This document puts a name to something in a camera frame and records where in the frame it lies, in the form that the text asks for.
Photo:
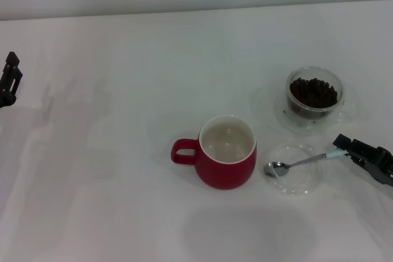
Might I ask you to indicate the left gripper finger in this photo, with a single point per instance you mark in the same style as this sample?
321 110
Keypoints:
11 78

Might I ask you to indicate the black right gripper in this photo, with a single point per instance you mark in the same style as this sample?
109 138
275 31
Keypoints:
382 167

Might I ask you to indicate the red ceramic mug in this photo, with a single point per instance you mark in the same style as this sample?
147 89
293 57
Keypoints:
230 176

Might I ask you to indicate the clear glass cup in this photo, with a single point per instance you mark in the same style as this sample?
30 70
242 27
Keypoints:
339 102

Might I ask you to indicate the dark coffee beans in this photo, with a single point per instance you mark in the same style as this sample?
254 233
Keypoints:
313 93

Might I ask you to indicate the clear glass saucer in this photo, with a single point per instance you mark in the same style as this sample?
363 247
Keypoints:
294 127

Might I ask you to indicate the clear round glass lid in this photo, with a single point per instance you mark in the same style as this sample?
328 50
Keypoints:
294 187

